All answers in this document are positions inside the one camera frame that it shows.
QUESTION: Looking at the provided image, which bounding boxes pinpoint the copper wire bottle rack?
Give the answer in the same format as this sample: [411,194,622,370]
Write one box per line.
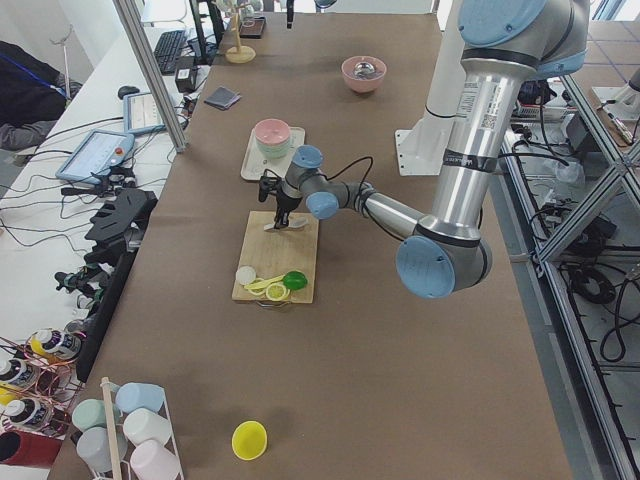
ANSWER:
[1,333,84,438]

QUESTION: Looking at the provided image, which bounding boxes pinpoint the black keyboard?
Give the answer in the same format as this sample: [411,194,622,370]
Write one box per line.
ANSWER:
[153,30,187,75]

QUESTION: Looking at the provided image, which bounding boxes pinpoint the white wire cup rack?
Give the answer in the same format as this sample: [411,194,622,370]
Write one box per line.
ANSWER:
[72,379,185,479]

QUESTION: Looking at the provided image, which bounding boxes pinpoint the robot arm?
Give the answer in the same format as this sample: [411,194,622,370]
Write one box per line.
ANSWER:
[258,1,590,299]

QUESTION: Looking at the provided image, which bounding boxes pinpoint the black tray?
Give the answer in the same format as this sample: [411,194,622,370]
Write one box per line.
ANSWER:
[239,17,266,39]

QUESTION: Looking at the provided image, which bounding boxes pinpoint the cream rabbit tray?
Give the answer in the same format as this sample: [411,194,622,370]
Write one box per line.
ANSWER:
[240,126,306,181]

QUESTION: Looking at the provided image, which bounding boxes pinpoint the lemon slice near lime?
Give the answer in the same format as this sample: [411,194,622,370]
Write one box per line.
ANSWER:
[265,282,290,302]

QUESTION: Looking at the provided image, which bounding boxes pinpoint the large pink ice bowl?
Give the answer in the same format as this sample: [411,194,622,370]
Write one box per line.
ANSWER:
[341,55,387,93]

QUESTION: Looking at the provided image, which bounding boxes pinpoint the wooden cup tree stand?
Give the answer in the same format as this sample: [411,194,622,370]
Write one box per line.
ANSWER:
[214,0,256,64]

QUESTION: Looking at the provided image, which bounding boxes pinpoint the green bowl stack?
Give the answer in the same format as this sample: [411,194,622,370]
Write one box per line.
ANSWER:
[256,140,292,159]

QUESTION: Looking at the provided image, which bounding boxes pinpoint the white cup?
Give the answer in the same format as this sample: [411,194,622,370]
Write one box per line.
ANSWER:
[123,408,172,446]

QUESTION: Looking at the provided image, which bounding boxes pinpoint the grey folded cloth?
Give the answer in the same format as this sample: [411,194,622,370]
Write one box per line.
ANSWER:
[204,86,241,110]

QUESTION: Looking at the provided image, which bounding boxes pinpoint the yellow plastic knife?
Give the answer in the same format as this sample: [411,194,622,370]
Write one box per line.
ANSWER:
[244,275,284,296]

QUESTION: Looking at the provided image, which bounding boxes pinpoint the pink cup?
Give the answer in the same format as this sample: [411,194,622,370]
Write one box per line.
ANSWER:
[130,440,180,480]

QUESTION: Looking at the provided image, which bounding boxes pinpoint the light blue cup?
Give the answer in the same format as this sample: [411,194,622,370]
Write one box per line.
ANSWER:
[115,382,165,414]

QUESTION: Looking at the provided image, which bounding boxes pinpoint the blue teach pendant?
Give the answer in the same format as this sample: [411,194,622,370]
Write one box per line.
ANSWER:
[123,92,165,136]
[55,130,135,184]

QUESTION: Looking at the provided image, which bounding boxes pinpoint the tea bottle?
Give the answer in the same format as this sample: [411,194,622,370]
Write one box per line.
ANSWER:
[4,398,53,432]
[0,358,41,392]
[32,329,82,361]

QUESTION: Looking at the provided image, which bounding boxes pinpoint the green lime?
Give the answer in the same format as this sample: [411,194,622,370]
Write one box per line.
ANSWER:
[282,270,308,291]

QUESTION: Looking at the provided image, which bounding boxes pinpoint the metal tongs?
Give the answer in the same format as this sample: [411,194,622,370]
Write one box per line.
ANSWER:
[255,301,291,311]

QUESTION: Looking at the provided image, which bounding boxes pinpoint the lemon slice near bun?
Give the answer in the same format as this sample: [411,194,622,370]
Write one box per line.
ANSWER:
[244,278,266,297]

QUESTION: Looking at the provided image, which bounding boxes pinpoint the small pink bowl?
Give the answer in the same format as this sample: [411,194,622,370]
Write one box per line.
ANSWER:
[254,118,291,146]

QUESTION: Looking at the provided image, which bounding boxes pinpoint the pale green cup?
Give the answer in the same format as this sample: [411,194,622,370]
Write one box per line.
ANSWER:
[71,399,107,432]

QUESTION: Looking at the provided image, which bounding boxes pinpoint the white steamed bun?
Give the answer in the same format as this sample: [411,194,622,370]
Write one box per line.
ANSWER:
[235,265,257,286]

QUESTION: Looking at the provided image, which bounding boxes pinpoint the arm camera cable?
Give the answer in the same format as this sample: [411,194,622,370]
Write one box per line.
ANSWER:
[262,155,375,201]

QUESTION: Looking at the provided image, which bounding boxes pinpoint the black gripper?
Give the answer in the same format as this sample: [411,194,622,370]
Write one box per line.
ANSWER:
[258,174,301,229]

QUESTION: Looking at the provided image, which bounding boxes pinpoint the bamboo cutting board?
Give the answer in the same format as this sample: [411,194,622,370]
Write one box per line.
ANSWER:
[237,211,319,304]

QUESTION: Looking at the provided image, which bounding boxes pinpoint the grey cup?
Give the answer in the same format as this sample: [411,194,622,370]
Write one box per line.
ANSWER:
[76,426,112,473]

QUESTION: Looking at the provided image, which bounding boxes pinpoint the aluminium frame post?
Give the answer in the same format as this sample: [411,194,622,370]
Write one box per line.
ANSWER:
[112,0,187,153]

